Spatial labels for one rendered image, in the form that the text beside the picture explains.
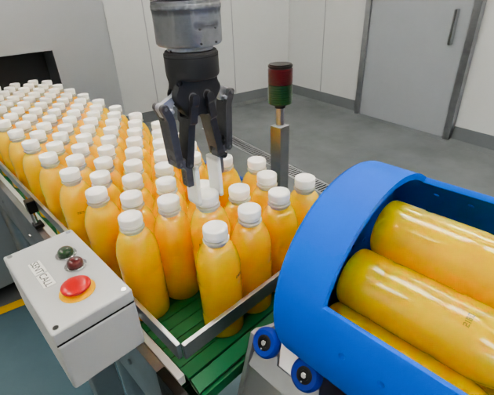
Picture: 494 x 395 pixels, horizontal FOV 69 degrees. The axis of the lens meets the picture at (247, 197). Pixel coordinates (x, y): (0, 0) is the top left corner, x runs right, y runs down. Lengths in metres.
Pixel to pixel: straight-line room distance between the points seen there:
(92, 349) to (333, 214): 0.34
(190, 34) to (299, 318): 0.36
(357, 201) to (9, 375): 1.84
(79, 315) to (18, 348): 1.65
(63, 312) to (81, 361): 0.07
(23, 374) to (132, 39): 3.59
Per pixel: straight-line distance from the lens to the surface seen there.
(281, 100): 0.96
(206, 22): 0.50
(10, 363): 2.09
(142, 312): 0.64
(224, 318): 0.61
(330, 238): 0.39
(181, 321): 0.72
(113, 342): 0.53
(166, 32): 0.50
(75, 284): 0.52
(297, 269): 0.40
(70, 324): 0.49
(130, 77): 4.66
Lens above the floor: 1.42
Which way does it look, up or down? 30 degrees down
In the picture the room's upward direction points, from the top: 3 degrees counter-clockwise
